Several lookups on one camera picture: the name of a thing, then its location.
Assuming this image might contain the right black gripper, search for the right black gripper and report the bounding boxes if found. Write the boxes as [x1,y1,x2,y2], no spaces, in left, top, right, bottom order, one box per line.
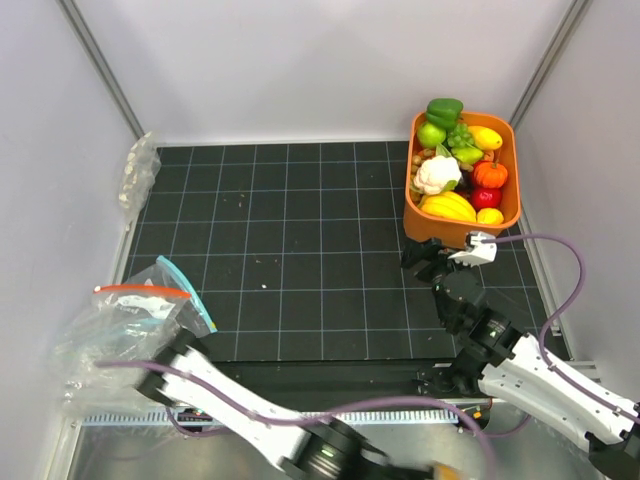
[399,236,479,328]

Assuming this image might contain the orange mango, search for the orange mango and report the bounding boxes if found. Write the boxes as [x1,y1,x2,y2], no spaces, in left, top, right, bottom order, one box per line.
[432,463,465,480]

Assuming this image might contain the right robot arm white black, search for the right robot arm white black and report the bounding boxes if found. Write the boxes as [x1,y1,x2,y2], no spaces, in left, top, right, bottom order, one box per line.
[401,231,639,479]

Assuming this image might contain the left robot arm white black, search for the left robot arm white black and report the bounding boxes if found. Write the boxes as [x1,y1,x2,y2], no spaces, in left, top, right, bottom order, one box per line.
[135,329,436,479]

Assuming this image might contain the spare zip bag blue zipper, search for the spare zip bag blue zipper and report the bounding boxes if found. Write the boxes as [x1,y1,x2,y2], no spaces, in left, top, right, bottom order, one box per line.
[154,254,219,335]

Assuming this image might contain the bag of white pieces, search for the bag of white pieces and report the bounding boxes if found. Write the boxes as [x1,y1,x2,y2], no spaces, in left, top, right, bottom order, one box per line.
[118,132,161,224]

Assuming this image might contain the pile of clear zip bags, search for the pile of clear zip bags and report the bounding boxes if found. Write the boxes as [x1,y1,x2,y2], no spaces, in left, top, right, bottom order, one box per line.
[51,279,191,418]

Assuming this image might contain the orange plastic basket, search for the orange plastic basket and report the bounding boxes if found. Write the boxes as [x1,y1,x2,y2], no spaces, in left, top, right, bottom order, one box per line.
[403,111,522,248]

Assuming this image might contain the yellow star fruit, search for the yellow star fruit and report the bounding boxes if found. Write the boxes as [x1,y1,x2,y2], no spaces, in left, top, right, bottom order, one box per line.
[418,191,476,223]

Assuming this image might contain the white cauliflower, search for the white cauliflower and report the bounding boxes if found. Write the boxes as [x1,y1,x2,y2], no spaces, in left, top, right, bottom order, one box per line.
[411,155,462,195]

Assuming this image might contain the yellow lemon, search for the yellow lemon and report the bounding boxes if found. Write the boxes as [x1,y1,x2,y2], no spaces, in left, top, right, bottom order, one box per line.
[476,208,504,225]

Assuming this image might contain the red apple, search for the red apple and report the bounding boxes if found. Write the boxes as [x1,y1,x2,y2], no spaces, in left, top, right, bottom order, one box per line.
[470,187,503,211]

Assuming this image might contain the brown nut cluster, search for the brown nut cluster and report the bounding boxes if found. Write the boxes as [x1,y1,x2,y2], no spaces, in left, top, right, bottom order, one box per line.
[410,149,435,175]

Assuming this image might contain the small orange pumpkin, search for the small orange pumpkin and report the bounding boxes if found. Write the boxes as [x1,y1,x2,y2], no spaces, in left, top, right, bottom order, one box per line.
[472,161,509,189]

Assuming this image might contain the black gridded mat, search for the black gridded mat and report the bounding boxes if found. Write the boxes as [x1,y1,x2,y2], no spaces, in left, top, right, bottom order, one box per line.
[119,140,571,362]

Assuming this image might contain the green apple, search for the green apple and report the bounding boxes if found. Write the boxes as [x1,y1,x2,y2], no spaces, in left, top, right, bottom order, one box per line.
[416,122,447,149]

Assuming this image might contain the green grape bunch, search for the green grape bunch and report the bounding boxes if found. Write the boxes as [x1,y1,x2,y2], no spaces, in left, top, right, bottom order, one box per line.
[447,122,475,148]

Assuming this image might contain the yellow mango fruit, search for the yellow mango fruit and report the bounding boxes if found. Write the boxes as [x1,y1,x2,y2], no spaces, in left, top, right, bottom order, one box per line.
[468,125,503,151]

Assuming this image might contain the green bell pepper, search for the green bell pepper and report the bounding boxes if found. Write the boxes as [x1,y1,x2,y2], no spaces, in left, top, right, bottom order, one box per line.
[425,98,464,131]

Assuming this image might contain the slotted cable duct rail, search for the slotted cable duct rail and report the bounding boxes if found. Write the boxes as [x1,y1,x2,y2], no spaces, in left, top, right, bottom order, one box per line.
[82,407,458,428]

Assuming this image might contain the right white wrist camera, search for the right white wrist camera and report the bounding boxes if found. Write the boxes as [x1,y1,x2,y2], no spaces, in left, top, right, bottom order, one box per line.
[448,231,497,267]

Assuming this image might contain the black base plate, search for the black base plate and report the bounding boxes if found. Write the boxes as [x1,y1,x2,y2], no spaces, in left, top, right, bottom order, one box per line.
[215,358,487,410]

